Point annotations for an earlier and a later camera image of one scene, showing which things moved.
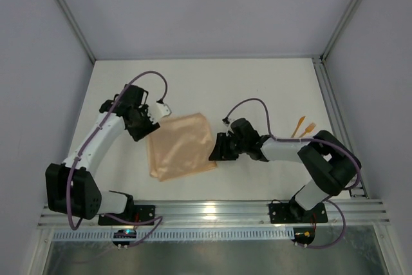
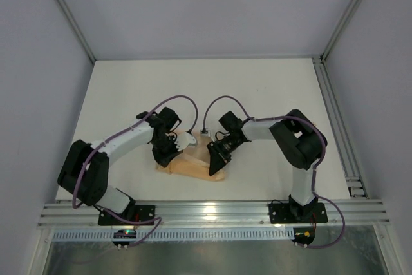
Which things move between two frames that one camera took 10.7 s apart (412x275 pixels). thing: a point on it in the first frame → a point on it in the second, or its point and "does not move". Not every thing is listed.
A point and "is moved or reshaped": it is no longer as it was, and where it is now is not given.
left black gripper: (141, 125) → (165, 154)
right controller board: (304, 235) does not move
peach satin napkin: (180, 145) is moved or reshaped
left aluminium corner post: (68, 12) does not move
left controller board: (124, 234) does not move
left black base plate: (138, 214) does not move
